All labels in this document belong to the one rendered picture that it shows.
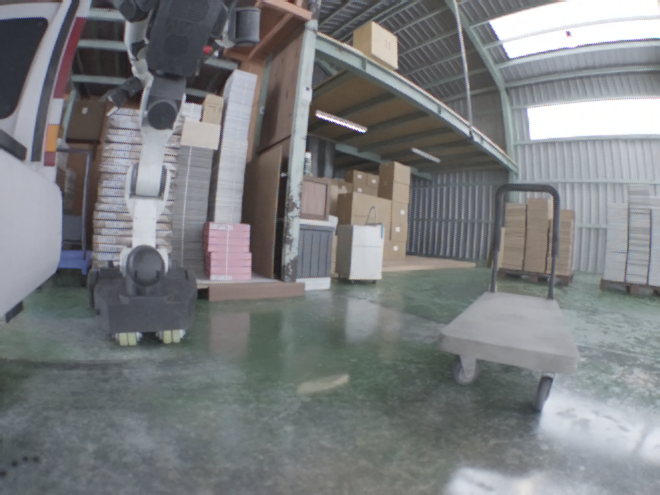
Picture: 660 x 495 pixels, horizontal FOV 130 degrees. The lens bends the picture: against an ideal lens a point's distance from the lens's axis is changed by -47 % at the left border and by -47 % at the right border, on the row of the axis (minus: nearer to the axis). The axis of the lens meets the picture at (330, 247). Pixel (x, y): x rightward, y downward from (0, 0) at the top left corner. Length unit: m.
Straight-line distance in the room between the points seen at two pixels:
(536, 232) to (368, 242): 2.64
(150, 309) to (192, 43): 0.90
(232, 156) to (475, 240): 8.27
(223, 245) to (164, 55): 1.26
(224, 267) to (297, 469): 1.54
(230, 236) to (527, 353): 1.72
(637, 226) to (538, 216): 1.53
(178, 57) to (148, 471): 1.12
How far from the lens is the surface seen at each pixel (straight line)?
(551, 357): 0.77
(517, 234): 4.46
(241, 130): 2.45
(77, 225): 2.06
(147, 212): 1.33
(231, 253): 1.94
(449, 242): 10.03
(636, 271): 4.53
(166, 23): 1.06
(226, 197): 2.31
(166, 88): 1.14
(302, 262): 2.17
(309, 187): 2.22
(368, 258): 2.64
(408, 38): 9.73
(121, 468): 0.63
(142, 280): 1.04
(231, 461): 0.61
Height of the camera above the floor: 0.43
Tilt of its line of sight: 3 degrees down
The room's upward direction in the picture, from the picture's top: 4 degrees clockwise
